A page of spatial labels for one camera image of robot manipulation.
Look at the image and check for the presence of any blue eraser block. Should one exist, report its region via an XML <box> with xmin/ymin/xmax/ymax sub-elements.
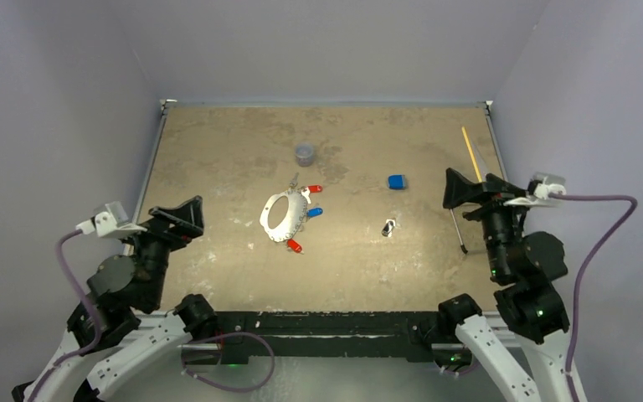
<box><xmin>387</xmin><ymin>174</ymin><xmax>408</xmax><ymax>190</ymax></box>

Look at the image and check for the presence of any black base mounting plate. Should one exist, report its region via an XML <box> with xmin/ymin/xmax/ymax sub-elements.
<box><xmin>181</xmin><ymin>311</ymin><xmax>461</xmax><ymax>364</ymax></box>

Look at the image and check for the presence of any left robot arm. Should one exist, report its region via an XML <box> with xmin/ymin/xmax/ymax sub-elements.
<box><xmin>12</xmin><ymin>196</ymin><xmax>218</xmax><ymax>401</ymax></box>

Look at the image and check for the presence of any blue key tag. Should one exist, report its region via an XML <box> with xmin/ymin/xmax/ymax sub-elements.
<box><xmin>306</xmin><ymin>207</ymin><xmax>323</xmax><ymax>218</ymax></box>

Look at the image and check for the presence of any metal key organizer plate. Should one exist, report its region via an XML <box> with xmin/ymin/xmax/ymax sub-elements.
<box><xmin>259</xmin><ymin>187</ymin><xmax>311</xmax><ymax>243</ymax></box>

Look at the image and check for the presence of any black wire stand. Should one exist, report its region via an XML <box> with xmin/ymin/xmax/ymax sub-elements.
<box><xmin>450</xmin><ymin>207</ymin><xmax>485</xmax><ymax>255</ymax></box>

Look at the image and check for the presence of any yellow wooden stick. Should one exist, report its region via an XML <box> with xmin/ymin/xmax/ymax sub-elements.
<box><xmin>461</xmin><ymin>126</ymin><xmax>484</xmax><ymax>182</ymax></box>

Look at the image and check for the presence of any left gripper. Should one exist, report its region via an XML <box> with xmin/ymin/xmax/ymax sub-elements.
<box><xmin>119</xmin><ymin>195</ymin><xmax>204</xmax><ymax>307</ymax></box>

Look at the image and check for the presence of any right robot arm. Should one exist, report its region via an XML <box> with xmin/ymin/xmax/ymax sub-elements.
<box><xmin>436</xmin><ymin>168</ymin><xmax>587</xmax><ymax>401</ymax></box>

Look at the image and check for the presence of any aluminium frame rail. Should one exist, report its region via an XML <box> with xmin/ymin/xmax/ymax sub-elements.
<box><xmin>95</xmin><ymin>311</ymin><xmax>569</xmax><ymax>350</ymax></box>

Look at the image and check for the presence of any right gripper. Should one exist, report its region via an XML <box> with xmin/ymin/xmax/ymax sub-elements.
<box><xmin>443</xmin><ymin>167</ymin><xmax>532</xmax><ymax>279</ymax></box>

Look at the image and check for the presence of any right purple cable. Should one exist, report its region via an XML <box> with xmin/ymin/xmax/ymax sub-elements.
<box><xmin>548</xmin><ymin>193</ymin><xmax>639</xmax><ymax>402</ymax></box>

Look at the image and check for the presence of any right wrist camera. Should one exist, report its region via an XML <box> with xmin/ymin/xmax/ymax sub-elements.
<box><xmin>503</xmin><ymin>173</ymin><xmax>566</xmax><ymax>208</ymax></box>

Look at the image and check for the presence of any small grey cup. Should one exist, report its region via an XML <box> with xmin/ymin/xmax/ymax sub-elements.
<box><xmin>295</xmin><ymin>142</ymin><xmax>316</xmax><ymax>168</ymax></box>

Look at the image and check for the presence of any black key tag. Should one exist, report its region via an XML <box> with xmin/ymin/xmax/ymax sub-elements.
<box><xmin>381</xmin><ymin>219</ymin><xmax>396</xmax><ymax>238</ymax></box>

